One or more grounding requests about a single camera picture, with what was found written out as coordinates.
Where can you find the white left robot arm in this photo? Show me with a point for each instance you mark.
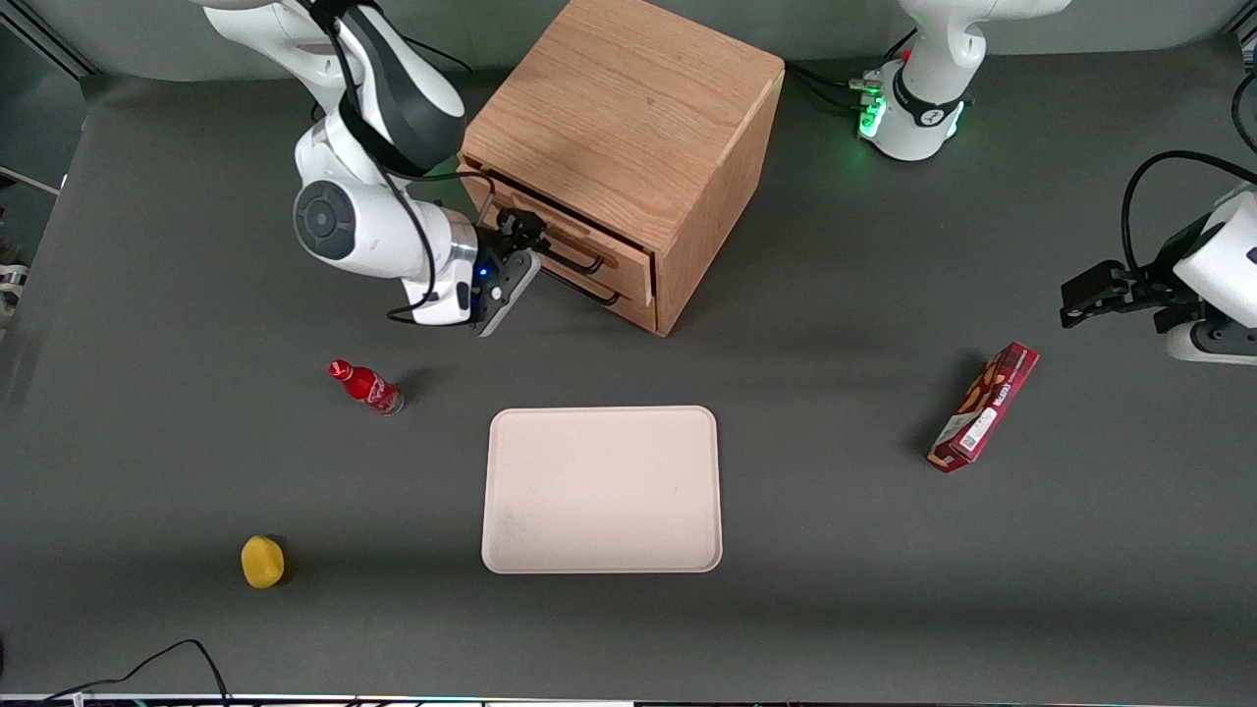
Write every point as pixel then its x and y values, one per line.
pixel 933 59

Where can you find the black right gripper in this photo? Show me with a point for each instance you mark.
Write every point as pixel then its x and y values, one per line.
pixel 512 234

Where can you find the small red soda bottle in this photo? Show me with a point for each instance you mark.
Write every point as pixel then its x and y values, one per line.
pixel 365 386

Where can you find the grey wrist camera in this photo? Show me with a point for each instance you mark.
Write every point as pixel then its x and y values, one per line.
pixel 511 290
pixel 1218 344

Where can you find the white bracket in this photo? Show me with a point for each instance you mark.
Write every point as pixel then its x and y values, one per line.
pixel 10 287

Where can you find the beige plastic tray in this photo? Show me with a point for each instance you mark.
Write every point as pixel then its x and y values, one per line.
pixel 601 489

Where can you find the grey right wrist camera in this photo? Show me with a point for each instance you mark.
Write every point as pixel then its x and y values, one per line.
pixel 511 290

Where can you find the wooden drawer cabinet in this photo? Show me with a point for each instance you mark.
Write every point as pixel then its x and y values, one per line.
pixel 628 118

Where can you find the red cookie box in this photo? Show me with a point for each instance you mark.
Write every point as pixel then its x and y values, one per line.
pixel 985 407

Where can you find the wooden drawer front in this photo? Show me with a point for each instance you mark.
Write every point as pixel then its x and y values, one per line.
pixel 633 270
pixel 643 316

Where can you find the yellow round sponge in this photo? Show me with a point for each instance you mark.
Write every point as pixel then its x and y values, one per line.
pixel 262 562

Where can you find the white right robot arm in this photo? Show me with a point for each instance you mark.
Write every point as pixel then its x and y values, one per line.
pixel 373 226

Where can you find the aluminium frame profile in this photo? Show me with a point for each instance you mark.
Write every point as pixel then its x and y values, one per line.
pixel 49 44
pixel 1247 37

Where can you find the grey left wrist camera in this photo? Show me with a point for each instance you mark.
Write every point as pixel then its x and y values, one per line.
pixel 1218 344

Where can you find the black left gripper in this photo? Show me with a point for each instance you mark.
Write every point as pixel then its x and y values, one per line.
pixel 1147 288

